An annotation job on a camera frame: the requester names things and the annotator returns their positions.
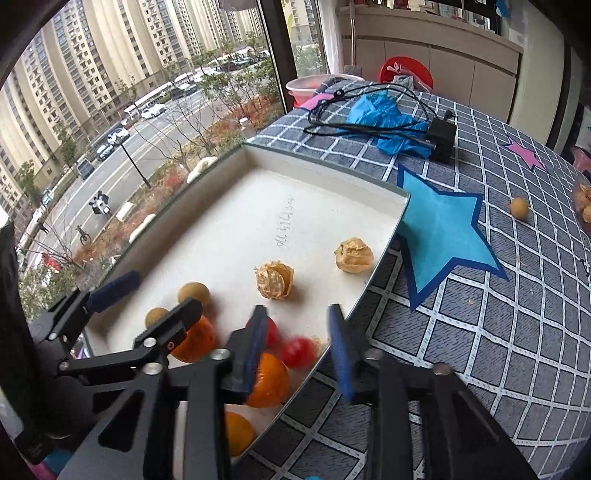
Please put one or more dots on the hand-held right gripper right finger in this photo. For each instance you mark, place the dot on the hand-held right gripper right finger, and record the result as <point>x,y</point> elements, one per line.
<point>341,360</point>

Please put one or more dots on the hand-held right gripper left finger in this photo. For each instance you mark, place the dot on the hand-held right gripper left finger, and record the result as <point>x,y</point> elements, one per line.
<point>253,357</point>

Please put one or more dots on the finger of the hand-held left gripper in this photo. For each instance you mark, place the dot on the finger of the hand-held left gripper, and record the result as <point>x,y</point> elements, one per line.
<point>178,323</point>
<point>113,287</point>

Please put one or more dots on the large orange mandarin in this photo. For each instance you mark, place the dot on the large orange mandarin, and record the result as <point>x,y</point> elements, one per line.
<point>199,345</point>

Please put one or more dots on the red cherry tomato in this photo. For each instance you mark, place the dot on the red cherry tomato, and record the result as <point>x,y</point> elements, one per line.
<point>298,351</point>
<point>272,333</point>

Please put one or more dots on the dried husk physalis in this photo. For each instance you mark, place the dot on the dried husk physalis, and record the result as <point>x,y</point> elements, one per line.
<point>584,196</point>
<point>353,254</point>
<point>274,279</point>

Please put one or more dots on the white tray with green rim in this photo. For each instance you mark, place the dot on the white tray with green rim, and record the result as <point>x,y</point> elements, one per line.
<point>277,207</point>

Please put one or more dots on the clear glass bowl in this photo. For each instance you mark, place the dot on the clear glass bowl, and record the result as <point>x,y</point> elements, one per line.
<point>577,217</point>

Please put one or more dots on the small brown longan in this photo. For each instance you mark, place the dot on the small brown longan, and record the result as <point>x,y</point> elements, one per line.
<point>519,207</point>

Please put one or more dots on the black power adapter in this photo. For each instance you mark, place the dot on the black power adapter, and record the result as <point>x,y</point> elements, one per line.
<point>442,137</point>

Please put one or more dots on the pink plastic basin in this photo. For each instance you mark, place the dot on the pink plastic basin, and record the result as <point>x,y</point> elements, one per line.
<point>307,87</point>

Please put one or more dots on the white counter cabinet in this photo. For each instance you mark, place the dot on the white counter cabinet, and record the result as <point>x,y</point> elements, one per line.
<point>438,60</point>

